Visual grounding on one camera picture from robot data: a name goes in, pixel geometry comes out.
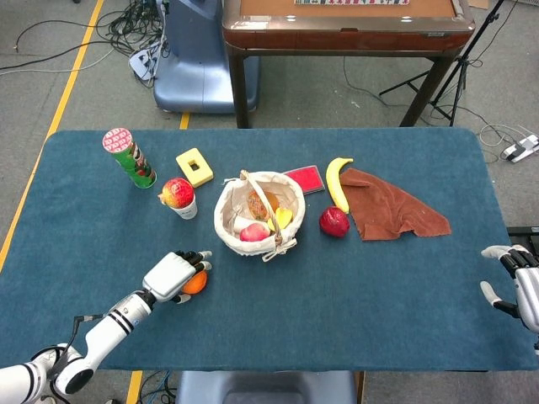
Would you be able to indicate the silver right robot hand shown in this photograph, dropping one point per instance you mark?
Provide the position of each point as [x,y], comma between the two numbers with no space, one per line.
[522,282]

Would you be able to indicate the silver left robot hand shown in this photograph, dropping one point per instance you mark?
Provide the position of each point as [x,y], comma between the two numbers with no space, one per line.
[166,273]

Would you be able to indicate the orange fruit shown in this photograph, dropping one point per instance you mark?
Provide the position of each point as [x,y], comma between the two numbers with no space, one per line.
[195,284]

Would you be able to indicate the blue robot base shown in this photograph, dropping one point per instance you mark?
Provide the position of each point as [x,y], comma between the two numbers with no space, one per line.
[198,59]

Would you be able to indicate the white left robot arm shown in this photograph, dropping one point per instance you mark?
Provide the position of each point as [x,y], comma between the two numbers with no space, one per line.
[90,338]

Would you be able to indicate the white fabric basket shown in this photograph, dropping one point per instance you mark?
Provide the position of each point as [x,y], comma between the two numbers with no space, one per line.
[257,212]

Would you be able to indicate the white paper cup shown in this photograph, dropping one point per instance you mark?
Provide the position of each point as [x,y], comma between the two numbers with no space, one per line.
[187,209]

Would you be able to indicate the red yellow apple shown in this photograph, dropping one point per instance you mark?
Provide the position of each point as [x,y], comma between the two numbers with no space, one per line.
[177,192]

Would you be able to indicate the pink peach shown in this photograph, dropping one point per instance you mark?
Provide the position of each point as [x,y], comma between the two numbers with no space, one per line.
[254,232]

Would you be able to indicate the blue table cloth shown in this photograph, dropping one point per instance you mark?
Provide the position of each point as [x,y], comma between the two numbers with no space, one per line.
[269,303]

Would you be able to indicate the yellow block with hole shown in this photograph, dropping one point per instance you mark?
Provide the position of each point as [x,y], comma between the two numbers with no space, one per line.
[194,167]

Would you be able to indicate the brown bread roll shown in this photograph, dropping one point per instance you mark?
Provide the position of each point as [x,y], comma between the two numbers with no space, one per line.
[257,204]

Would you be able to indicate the green chips can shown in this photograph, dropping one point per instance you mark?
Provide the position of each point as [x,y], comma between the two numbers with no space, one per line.
[130,159]

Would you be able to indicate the yellow star fruit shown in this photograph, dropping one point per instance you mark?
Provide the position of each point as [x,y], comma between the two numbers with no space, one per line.
[283,218]

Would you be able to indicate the white power strip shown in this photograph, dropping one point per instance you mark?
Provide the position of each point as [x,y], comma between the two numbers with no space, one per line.
[522,148]

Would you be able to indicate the grey blue robot body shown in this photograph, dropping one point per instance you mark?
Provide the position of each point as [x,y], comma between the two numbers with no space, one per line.
[265,387]

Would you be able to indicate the brown cloth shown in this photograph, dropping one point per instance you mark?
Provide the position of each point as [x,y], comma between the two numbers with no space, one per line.
[389,206]

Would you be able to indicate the red flat box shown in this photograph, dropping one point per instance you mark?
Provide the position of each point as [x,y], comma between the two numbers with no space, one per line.
[306,177]

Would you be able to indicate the dark red pomegranate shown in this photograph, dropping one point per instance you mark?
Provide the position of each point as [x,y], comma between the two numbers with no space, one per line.
[334,222]

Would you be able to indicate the yellow banana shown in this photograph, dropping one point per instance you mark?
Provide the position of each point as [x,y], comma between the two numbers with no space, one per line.
[337,183]

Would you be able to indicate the white power adapter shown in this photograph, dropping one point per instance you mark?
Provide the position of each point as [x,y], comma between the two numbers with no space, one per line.
[142,64]

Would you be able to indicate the black tripod stand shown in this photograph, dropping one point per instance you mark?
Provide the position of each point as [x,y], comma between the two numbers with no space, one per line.
[459,67]

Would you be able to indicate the brown mahjong table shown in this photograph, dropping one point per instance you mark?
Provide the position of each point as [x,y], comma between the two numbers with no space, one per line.
[345,29]

